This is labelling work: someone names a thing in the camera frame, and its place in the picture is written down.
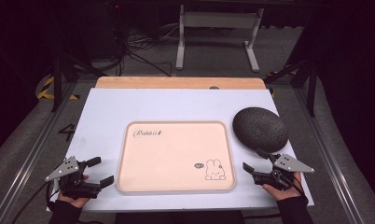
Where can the dark textured oval melon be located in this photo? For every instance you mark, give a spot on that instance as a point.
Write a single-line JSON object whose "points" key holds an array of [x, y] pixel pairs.
{"points": [[260, 129]]}

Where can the wooden table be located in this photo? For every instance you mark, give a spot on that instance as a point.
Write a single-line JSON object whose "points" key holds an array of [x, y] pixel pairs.
{"points": [[176, 82]]}

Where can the person's right hand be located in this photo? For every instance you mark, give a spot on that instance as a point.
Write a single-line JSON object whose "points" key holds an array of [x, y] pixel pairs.
{"points": [[285, 195]]}

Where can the person's left hand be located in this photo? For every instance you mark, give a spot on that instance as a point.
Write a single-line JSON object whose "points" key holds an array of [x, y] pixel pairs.
{"points": [[75, 202]]}

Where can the white metal stand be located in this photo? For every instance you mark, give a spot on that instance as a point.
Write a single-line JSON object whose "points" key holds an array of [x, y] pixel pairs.
{"points": [[181, 46]]}

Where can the white board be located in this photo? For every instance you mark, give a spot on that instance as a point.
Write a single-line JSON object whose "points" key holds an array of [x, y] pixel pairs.
{"points": [[108, 112]]}

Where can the aluminium rail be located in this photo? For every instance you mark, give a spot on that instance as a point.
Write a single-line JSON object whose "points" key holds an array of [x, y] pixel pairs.
{"points": [[331, 168], [24, 168]]}

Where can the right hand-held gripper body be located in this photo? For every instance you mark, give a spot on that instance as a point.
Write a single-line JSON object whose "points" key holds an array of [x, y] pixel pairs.
{"points": [[293, 165]]}

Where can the pink tray with rabbit print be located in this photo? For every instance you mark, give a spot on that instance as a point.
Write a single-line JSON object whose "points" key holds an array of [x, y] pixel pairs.
{"points": [[176, 155]]}

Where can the black tripod stand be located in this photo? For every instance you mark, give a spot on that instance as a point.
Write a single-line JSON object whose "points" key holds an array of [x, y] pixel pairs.
{"points": [[56, 84], [311, 90]]}

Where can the yellow and black floor tape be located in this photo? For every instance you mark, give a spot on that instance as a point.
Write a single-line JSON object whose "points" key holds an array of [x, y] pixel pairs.
{"points": [[45, 90]]}

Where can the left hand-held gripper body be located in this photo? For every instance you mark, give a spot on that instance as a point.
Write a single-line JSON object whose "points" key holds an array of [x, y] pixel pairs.
{"points": [[67, 169]]}

